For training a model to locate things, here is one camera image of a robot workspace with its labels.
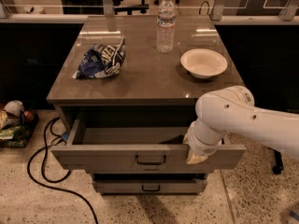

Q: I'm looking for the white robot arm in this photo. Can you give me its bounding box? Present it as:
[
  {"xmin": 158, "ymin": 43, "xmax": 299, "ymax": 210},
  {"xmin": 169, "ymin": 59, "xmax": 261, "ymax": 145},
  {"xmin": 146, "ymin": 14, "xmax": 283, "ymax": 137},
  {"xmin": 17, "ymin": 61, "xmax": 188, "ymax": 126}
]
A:
[{"xmin": 184, "ymin": 86, "xmax": 299, "ymax": 164}]

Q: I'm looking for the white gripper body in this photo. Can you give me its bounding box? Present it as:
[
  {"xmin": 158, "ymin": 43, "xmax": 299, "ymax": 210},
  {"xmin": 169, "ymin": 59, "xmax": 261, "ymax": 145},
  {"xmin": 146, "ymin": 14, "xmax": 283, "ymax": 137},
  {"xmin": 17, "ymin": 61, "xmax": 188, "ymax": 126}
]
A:
[{"xmin": 187, "ymin": 119, "xmax": 227, "ymax": 156}]

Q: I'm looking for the black stand with wheel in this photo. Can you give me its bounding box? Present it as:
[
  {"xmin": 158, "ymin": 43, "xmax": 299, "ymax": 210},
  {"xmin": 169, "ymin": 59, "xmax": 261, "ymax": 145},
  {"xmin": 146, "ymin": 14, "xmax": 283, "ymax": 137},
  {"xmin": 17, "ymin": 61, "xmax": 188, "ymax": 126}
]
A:
[{"xmin": 272, "ymin": 150, "xmax": 284, "ymax": 175}]

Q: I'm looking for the grey bottom drawer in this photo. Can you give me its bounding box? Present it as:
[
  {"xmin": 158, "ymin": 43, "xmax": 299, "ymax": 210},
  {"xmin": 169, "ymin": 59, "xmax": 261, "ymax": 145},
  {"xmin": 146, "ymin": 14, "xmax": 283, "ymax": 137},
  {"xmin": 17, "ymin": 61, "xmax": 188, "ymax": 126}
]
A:
[{"xmin": 93, "ymin": 174, "xmax": 207, "ymax": 195}]

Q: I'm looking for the grey top drawer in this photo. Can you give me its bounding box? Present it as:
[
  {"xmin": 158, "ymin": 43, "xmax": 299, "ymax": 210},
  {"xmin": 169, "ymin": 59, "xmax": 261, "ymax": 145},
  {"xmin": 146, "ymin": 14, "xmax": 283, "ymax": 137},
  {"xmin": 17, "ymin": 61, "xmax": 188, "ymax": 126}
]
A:
[{"xmin": 50, "ymin": 119, "xmax": 246, "ymax": 174}]

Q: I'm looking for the black tray with objects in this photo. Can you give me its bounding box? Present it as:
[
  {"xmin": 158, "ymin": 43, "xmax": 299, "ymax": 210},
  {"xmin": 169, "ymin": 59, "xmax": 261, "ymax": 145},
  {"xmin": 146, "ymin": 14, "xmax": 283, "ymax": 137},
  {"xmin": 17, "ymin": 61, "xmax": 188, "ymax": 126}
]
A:
[{"xmin": 0, "ymin": 100, "xmax": 39, "ymax": 148}]

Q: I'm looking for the grey drawer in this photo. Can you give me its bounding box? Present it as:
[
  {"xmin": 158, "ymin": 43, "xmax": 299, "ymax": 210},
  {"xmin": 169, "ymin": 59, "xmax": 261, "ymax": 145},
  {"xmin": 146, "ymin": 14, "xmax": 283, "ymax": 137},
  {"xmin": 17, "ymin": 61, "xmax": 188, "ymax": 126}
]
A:
[
  {"xmin": 93, "ymin": 174, "xmax": 207, "ymax": 195},
  {"xmin": 50, "ymin": 119, "xmax": 246, "ymax": 174}
]

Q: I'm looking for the white bowl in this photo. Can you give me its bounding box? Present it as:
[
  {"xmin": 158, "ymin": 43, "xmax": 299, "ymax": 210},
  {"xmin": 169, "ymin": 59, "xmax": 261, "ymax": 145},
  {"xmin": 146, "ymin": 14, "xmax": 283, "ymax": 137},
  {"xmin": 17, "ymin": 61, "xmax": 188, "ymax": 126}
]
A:
[{"xmin": 180, "ymin": 49, "xmax": 228, "ymax": 79}]

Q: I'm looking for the clear plastic water bottle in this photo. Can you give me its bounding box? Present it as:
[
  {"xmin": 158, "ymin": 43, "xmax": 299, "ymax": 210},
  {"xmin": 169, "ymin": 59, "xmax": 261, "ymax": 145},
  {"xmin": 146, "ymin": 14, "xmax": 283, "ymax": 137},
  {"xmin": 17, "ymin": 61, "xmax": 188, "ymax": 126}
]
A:
[{"xmin": 156, "ymin": 0, "xmax": 176, "ymax": 53}]

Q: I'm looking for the black floor cable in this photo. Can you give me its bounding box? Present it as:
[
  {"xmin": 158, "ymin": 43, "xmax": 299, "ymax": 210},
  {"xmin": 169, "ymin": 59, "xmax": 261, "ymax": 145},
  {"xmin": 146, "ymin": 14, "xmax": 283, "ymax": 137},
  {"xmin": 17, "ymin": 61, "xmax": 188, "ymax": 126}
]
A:
[{"xmin": 26, "ymin": 117, "xmax": 99, "ymax": 224}]

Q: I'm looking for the grey drawer cabinet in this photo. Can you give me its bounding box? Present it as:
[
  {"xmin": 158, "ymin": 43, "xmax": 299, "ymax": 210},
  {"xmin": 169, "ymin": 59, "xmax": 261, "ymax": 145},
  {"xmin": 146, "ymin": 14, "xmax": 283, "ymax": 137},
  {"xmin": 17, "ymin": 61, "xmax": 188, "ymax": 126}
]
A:
[{"xmin": 46, "ymin": 14, "xmax": 246, "ymax": 196}]

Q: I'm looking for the blue crumpled chip bag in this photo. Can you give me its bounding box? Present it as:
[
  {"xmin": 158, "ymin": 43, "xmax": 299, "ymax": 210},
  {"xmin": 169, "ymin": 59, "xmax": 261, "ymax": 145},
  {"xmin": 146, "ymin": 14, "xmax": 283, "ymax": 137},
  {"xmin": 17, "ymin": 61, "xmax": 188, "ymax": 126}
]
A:
[{"xmin": 72, "ymin": 38, "xmax": 126, "ymax": 79}]

